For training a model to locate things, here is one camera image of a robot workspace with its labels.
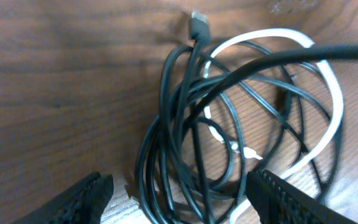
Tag black usb cable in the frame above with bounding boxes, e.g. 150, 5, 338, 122
134, 11, 358, 224

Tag white usb cable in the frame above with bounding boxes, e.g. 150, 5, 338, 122
202, 27, 345, 224

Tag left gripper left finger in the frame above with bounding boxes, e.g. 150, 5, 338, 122
15, 172, 114, 224

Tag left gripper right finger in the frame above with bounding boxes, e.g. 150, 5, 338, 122
246, 170, 356, 224

